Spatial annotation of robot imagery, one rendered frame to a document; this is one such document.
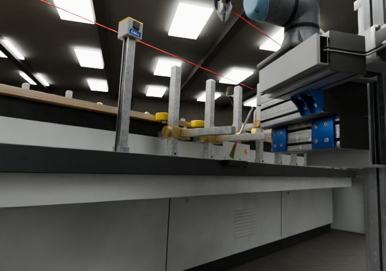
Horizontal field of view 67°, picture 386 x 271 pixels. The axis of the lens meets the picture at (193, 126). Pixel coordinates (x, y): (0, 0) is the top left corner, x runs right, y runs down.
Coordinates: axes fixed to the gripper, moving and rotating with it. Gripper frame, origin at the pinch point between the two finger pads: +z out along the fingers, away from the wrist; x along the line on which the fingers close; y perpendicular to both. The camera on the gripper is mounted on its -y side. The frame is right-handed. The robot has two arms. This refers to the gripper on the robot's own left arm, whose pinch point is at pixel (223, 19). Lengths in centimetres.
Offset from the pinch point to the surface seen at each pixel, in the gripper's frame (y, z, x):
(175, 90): -9.4, 32.3, -18.1
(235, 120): -38, 39, 22
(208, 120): -23.4, 42.1, 2.1
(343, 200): -184, 97, 218
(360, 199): -168, 94, 228
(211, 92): -23.3, 27.7, 3.0
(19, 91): 8, 43, -75
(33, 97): 5, 44, -71
